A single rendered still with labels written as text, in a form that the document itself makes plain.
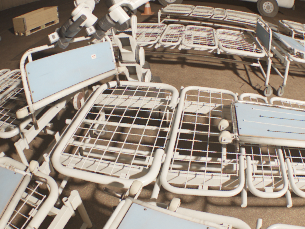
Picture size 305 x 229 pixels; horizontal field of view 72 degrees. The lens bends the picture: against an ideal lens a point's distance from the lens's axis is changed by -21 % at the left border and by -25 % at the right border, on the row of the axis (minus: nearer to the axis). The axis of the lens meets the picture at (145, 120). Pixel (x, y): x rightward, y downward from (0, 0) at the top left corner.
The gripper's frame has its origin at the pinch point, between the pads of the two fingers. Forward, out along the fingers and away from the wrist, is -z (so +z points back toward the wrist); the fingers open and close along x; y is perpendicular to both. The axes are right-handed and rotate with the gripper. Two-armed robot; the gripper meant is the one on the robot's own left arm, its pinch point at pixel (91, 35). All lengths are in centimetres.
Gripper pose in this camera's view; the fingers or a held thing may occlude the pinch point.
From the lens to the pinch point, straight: 152.7
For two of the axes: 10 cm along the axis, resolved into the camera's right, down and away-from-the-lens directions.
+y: -4.7, 3.6, -8.1
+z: 7.4, -3.5, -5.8
